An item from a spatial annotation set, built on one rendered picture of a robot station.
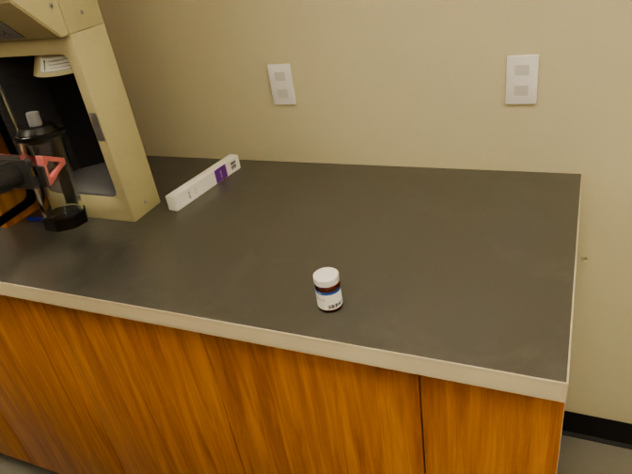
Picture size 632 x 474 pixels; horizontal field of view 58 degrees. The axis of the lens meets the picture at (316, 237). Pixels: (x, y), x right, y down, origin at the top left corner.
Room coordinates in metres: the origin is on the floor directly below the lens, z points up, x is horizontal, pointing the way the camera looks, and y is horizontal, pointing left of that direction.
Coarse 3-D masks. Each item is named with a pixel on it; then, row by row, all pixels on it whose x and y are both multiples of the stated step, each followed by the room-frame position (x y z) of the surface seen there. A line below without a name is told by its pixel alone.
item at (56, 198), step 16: (32, 144) 1.21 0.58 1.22; (48, 144) 1.22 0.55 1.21; (64, 144) 1.26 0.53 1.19; (32, 160) 1.21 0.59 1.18; (64, 176) 1.22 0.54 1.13; (48, 192) 1.20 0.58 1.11; (64, 192) 1.21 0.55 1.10; (48, 208) 1.20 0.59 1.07; (64, 208) 1.20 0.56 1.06; (80, 208) 1.23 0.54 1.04
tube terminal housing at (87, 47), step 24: (72, 0) 1.35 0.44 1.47; (96, 0) 1.41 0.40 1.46; (72, 24) 1.33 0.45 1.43; (96, 24) 1.39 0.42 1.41; (0, 48) 1.42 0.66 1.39; (24, 48) 1.39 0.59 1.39; (48, 48) 1.35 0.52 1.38; (72, 48) 1.32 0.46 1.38; (96, 48) 1.37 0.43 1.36; (96, 72) 1.35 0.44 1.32; (96, 96) 1.33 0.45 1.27; (120, 96) 1.40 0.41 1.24; (120, 120) 1.37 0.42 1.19; (120, 144) 1.35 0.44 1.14; (120, 168) 1.33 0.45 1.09; (144, 168) 1.40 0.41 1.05; (120, 192) 1.32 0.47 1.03; (144, 192) 1.37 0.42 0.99; (96, 216) 1.38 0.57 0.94; (120, 216) 1.34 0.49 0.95
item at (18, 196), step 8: (0, 136) 1.42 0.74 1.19; (0, 144) 1.41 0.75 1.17; (0, 152) 1.40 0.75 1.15; (8, 152) 1.42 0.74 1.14; (8, 192) 1.38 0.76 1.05; (16, 192) 1.40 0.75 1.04; (24, 192) 1.42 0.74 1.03; (0, 200) 1.35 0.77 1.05; (8, 200) 1.37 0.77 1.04; (16, 200) 1.39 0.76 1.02; (0, 208) 1.34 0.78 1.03; (8, 208) 1.36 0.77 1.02
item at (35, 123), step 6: (30, 114) 1.25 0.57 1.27; (36, 114) 1.25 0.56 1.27; (30, 120) 1.25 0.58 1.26; (36, 120) 1.25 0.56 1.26; (24, 126) 1.26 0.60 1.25; (30, 126) 1.25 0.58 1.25; (36, 126) 1.25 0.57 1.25; (42, 126) 1.24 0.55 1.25; (48, 126) 1.24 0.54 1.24; (54, 126) 1.25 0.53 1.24; (18, 132) 1.23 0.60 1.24; (24, 132) 1.22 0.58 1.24; (30, 132) 1.22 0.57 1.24; (36, 132) 1.22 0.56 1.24; (42, 132) 1.22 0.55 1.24; (48, 132) 1.23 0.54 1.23
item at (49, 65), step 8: (40, 56) 1.41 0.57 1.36; (48, 56) 1.40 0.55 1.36; (56, 56) 1.40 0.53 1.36; (64, 56) 1.40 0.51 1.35; (40, 64) 1.41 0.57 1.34; (48, 64) 1.40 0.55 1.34; (56, 64) 1.39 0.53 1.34; (64, 64) 1.39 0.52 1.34; (40, 72) 1.40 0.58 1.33; (48, 72) 1.39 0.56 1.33; (56, 72) 1.38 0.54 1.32; (64, 72) 1.38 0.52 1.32; (72, 72) 1.39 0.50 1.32
